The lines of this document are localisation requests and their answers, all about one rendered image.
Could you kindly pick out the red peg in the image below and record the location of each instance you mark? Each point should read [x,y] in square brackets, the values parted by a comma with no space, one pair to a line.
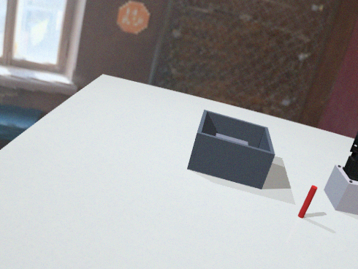
[307,201]

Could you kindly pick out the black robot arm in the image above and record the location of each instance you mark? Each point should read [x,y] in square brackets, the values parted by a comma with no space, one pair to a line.
[351,167]

